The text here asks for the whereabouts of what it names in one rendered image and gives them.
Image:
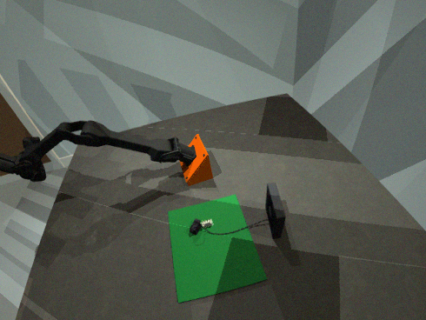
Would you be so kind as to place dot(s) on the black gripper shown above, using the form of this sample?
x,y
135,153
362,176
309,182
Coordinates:
x,y
27,141

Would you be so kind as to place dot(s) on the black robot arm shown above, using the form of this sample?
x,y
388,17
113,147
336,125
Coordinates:
x,y
94,134

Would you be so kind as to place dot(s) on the green circuit board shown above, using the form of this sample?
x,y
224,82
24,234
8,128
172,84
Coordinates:
x,y
208,264

